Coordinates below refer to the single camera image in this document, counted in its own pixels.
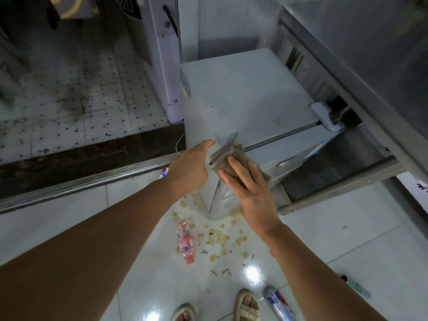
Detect person's right hand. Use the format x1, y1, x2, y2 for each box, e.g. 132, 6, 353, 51
218, 156, 283, 236

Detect person's left hand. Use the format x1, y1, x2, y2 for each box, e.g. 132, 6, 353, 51
169, 139, 216, 193

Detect brown cleaning cloth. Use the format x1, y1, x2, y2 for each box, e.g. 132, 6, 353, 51
209, 132, 272, 189

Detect pink label plastic bottle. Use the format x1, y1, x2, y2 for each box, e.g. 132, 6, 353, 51
175, 219, 196, 266

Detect small silver fridge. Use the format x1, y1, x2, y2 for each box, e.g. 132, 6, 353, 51
180, 47, 347, 220

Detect person's right forearm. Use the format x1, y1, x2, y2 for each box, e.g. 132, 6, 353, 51
262, 223, 388, 321

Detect person's left forearm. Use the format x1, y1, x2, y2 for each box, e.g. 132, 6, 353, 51
0, 178, 188, 321

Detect person's right sandal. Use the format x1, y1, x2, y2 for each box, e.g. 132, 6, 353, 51
233, 288, 261, 321

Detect person's sandal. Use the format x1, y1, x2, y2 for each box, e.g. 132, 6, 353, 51
171, 302, 198, 321
233, 288, 261, 321

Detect person's left sandal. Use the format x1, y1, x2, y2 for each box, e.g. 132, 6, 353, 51
171, 302, 198, 321

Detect white appliance cabinet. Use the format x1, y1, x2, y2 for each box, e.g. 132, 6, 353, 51
120, 0, 186, 125

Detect glass display freezer snowflake print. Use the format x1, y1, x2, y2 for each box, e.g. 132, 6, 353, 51
396, 172, 428, 204

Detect stainless steel table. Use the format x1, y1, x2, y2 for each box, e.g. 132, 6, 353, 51
277, 0, 428, 216

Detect grey curtain yellow swirl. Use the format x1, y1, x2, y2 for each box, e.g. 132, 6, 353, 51
48, 0, 101, 20

